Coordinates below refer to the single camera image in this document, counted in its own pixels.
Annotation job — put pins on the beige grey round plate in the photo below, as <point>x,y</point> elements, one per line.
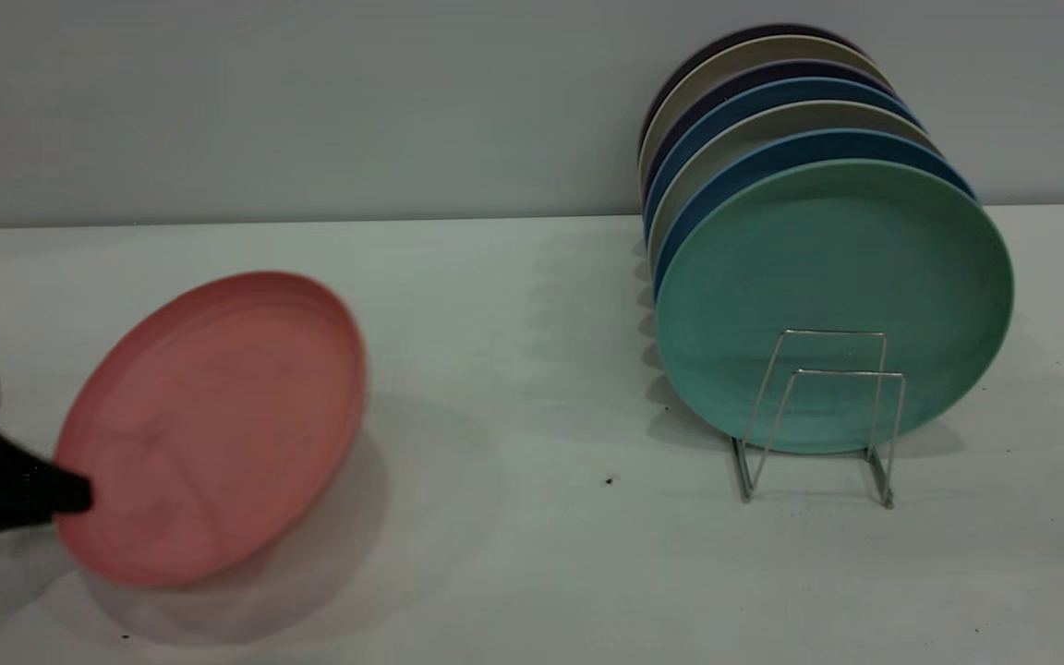
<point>754,50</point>
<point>763,123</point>

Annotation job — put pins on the teal green round plate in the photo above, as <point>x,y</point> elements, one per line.
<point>828,268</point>

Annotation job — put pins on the dark purple round plate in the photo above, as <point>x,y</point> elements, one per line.
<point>754,73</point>

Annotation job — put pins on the pink round plate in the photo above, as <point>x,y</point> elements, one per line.
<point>218,425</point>

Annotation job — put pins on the blue round plate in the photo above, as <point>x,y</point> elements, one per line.
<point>809,146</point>
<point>772,91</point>

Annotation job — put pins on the dark brown round plate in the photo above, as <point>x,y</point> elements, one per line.
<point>717,44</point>

